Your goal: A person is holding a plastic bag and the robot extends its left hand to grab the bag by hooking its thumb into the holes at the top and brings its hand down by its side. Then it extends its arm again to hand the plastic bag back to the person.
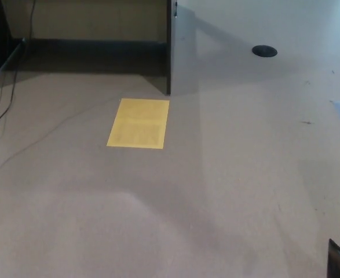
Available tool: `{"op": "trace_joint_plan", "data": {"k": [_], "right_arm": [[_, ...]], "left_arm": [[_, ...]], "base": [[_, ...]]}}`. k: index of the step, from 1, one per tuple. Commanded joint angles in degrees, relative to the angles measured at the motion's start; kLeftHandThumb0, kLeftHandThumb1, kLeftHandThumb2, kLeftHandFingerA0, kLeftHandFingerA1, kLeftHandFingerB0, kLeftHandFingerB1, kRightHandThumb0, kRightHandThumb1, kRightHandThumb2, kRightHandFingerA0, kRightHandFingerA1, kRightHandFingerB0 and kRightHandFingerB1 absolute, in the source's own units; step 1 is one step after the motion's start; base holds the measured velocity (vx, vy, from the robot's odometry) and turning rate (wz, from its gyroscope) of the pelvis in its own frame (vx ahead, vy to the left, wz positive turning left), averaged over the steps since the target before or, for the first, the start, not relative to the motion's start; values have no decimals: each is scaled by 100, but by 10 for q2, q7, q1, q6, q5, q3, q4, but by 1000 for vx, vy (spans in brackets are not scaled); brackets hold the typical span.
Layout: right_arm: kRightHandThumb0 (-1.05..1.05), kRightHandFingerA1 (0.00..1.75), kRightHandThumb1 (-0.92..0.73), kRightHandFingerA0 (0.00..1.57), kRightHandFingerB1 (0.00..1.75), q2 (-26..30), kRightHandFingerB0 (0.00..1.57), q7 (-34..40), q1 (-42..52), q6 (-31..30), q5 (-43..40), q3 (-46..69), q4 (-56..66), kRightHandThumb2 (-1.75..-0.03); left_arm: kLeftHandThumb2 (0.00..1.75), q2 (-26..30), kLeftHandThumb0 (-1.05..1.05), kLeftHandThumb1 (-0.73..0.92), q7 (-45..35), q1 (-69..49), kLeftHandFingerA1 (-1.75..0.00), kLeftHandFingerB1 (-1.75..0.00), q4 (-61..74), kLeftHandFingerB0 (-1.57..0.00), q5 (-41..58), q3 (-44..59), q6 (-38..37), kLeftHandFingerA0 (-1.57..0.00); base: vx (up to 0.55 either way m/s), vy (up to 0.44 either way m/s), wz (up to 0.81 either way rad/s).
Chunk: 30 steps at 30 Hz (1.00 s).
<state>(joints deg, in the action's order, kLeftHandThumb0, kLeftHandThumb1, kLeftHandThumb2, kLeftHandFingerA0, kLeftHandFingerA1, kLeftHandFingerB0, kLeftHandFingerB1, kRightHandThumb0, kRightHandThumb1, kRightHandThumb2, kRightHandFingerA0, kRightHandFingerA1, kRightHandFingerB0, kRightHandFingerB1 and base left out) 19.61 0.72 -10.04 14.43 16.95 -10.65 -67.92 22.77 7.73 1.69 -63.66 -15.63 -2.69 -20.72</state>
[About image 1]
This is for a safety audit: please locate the thin grey floor cable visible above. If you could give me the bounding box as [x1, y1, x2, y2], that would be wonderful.
[0, 97, 122, 184]

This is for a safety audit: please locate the thick black cable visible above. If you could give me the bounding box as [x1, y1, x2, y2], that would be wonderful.
[0, 0, 37, 137]

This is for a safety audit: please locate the yellow paper sheet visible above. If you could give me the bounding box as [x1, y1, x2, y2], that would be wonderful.
[106, 97, 170, 150]

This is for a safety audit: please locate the round black floor cover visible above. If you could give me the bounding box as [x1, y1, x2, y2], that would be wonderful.
[251, 45, 278, 57]

